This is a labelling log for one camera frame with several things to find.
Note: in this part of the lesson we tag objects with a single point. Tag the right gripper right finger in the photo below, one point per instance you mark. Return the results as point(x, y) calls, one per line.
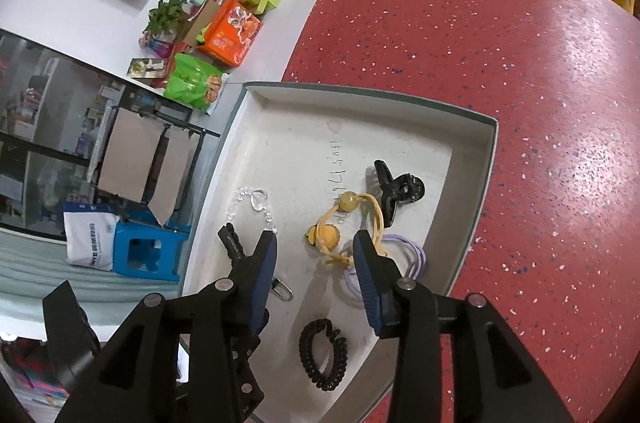
point(495, 377)

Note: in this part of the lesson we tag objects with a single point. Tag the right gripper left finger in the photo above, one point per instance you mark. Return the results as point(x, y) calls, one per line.
point(184, 359)

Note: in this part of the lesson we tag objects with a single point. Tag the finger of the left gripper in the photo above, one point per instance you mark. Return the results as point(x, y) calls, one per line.
point(249, 317)

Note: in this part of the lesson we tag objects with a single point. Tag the black hair claw clip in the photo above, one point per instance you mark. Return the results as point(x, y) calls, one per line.
point(405, 188)

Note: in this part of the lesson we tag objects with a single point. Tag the white grey jewelry tray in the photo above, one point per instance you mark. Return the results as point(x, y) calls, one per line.
point(286, 154)

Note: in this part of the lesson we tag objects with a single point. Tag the small black clip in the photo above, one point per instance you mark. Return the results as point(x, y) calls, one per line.
point(281, 290)

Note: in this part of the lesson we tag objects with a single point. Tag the blue plastic stool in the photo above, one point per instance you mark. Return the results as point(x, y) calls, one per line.
point(147, 252)

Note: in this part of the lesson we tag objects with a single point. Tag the white plastic bag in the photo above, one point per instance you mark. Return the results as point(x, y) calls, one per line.
point(90, 233)

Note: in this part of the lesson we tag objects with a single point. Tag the green snack bag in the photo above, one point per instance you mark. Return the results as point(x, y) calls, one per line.
point(195, 83)

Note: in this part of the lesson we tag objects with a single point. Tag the orange gift box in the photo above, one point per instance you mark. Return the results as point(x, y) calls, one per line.
point(230, 34)

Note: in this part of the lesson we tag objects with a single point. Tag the green potted plant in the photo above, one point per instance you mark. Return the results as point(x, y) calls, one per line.
point(167, 17)

